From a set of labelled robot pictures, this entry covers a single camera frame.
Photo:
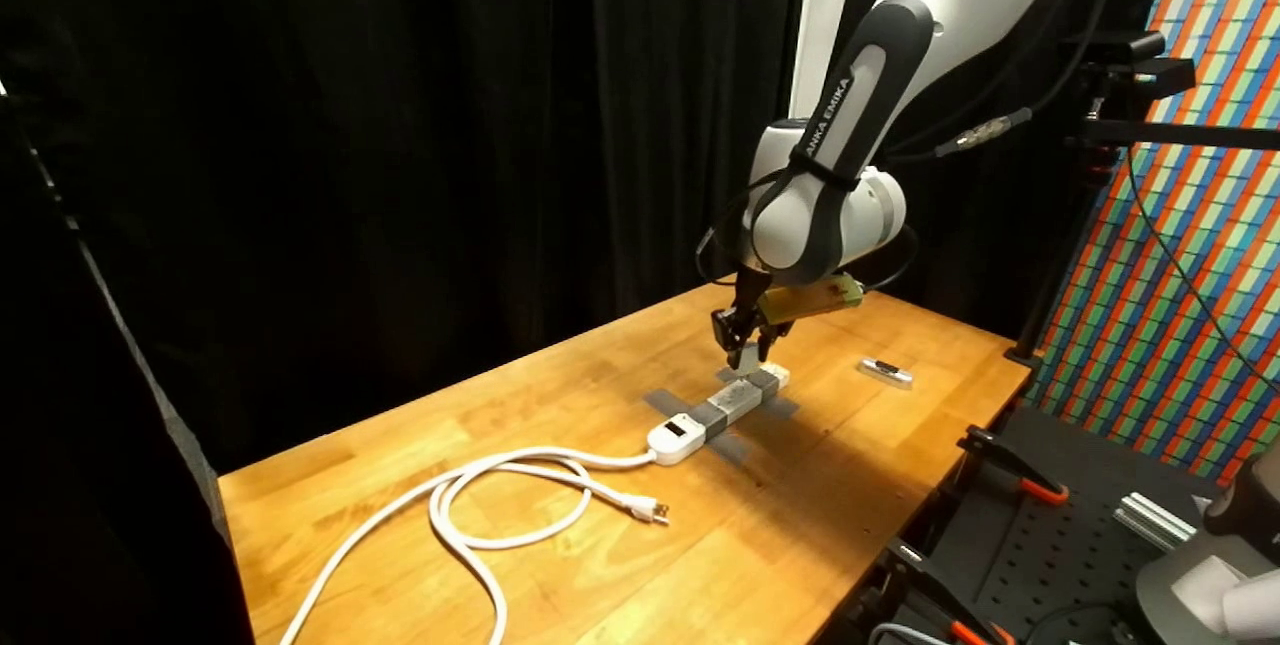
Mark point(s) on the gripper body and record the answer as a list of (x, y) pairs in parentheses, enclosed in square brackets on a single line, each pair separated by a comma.
[(753, 293)]

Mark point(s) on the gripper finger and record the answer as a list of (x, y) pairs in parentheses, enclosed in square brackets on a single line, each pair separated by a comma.
[(729, 329), (774, 335)]

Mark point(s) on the white charger head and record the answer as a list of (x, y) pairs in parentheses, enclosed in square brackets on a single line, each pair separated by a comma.
[(745, 359)]

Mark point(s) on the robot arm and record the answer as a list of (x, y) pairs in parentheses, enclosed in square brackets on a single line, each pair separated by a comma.
[(860, 115)]

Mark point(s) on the grey tape strip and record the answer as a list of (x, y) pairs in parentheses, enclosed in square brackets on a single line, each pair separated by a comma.
[(768, 383), (712, 417)]

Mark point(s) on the small silver and black device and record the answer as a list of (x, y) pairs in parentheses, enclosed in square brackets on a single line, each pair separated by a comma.
[(885, 371)]

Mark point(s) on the black clamp with orange tips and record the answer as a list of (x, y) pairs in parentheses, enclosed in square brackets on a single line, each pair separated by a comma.
[(1005, 465), (940, 595)]

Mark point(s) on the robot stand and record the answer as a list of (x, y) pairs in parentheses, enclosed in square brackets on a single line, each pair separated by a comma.
[(1050, 545)]

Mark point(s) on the black curtain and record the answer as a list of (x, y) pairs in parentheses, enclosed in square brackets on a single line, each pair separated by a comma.
[(400, 125)]

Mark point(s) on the colourful patterned backdrop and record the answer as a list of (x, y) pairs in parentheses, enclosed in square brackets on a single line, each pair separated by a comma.
[(1180, 345)]

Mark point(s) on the silver aluminium profile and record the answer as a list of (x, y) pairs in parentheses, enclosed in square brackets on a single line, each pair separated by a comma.
[(1152, 519)]

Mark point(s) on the camera on mount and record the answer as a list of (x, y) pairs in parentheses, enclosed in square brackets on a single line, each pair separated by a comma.
[(1125, 85)]

